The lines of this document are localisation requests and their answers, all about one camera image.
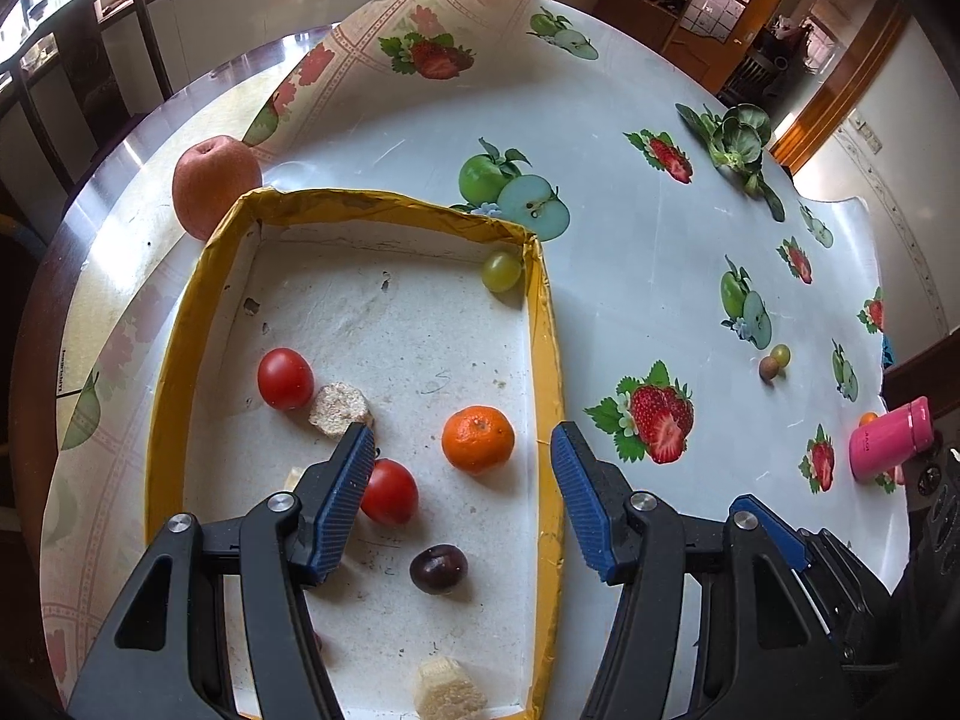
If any red apple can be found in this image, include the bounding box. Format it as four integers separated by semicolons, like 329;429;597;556
172;135;263;242

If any wooden glass-door cabinet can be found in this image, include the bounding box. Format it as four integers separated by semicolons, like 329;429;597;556
555;0;811;91

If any large dark purple grape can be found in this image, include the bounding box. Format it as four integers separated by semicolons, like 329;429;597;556
409;544;469;596

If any green bok choy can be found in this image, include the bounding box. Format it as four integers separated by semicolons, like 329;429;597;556
675;103;787;224

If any wooden door frame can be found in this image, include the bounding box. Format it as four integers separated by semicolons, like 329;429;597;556
772;0;912;170

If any red cherry tomato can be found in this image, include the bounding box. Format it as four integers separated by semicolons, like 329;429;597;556
360;459;419;526
257;347;315;412

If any large green grape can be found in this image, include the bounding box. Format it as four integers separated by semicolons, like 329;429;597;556
481;251;524;293

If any mandarin orange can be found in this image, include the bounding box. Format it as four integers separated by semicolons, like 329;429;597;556
441;405;516;475

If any yellow-rimmed white tray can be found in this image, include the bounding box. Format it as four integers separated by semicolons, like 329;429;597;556
145;187;565;720

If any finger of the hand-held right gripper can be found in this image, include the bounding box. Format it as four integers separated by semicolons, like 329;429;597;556
731;495;898;665

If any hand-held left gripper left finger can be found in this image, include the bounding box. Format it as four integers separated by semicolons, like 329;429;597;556
66;424;376;720

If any dark wooden chair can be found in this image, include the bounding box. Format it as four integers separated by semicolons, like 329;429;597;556
0;0;175;188

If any pink cup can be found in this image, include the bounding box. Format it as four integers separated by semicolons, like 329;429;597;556
849;396;935;481

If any fruit-print tablecloth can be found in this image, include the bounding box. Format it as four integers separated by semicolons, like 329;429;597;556
41;0;912;720

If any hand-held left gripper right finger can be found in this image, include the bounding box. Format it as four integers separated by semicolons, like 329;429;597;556
551;421;852;720

